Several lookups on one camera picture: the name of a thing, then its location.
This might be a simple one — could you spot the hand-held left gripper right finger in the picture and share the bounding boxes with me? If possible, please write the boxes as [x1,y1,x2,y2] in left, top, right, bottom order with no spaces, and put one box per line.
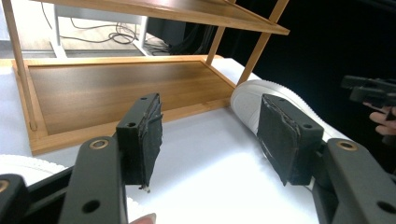
[256,93,325,187]

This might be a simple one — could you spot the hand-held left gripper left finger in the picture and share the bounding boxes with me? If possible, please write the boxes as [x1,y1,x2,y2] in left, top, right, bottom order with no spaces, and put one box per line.
[115,92,164,191]

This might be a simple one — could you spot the wooden shoe rack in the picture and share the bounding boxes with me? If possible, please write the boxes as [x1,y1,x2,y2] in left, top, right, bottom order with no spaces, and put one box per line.
[1,0,290,157]

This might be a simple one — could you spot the white sneaker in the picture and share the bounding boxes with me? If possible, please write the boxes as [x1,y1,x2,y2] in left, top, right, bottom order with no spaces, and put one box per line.
[230,78,351,157]
[0,154,141,224]

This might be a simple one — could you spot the black curtain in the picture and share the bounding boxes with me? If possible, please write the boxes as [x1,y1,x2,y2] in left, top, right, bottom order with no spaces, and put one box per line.
[174,0,396,172]

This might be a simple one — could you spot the black floor cables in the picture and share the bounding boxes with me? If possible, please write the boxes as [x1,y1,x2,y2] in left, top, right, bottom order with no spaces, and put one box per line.
[40,2,171,54]

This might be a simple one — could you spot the white desk frame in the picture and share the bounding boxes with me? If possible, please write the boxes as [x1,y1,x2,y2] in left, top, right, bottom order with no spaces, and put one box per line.
[49,4,149,59]

